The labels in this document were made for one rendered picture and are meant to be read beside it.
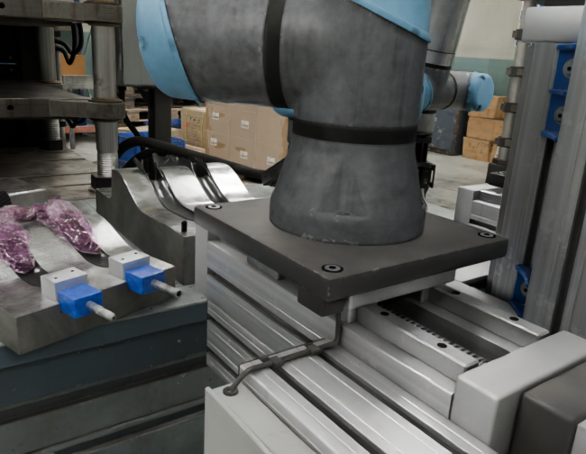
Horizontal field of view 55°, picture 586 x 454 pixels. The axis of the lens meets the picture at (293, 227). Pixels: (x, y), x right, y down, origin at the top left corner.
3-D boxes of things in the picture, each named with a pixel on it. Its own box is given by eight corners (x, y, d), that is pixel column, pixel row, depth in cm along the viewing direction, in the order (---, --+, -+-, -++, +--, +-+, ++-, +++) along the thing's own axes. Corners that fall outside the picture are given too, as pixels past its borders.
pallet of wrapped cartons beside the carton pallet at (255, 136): (335, 185, 547) (343, 86, 520) (273, 194, 494) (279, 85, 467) (255, 162, 631) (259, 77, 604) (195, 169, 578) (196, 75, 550)
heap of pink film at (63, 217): (113, 250, 95) (112, 205, 92) (7, 278, 81) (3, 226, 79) (32, 217, 110) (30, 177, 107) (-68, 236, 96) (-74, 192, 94)
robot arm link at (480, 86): (462, 114, 106) (415, 108, 114) (493, 113, 113) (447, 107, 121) (469, 70, 104) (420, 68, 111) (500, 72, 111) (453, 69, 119)
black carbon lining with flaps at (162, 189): (264, 224, 111) (267, 177, 108) (189, 234, 102) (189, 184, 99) (189, 186, 138) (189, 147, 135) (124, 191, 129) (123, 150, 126)
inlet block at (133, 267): (191, 305, 83) (191, 271, 82) (165, 316, 79) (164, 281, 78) (136, 281, 91) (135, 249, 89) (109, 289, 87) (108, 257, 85)
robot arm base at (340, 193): (456, 231, 54) (471, 129, 51) (335, 256, 46) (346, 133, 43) (352, 195, 66) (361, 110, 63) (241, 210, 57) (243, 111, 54)
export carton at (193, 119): (241, 148, 639) (242, 112, 627) (206, 149, 611) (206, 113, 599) (211, 140, 685) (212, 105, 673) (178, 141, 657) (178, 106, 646)
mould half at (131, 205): (305, 262, 111) (309, 196, 107) (183, 286, 97) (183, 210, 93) (195, 202, 150) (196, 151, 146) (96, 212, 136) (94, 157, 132)
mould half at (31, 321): (175, 296, 92) (175, 233, 89) (19, 356, 73) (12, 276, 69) (20, 228, 121) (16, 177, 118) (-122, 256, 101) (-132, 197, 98)
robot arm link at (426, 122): (396, 109, 125) (431, 111, 126) (393, 130, 126) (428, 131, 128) (407, 113, 118) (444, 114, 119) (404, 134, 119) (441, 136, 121)
